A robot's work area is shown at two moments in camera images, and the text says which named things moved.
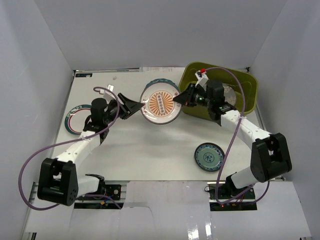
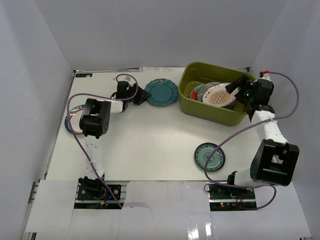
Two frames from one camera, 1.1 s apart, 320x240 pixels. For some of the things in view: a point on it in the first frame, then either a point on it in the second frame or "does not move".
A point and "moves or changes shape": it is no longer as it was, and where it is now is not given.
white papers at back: [162, 69] does not move
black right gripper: [186, 98] to [243, 83]
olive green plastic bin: [245, 84] does not move
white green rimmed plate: [76, 118] does not move
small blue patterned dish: [208, 157] does not move
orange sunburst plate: [159, 107] moves or changes shape
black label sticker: [83, 75] does not move
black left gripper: [122, 106] to [136, 93]
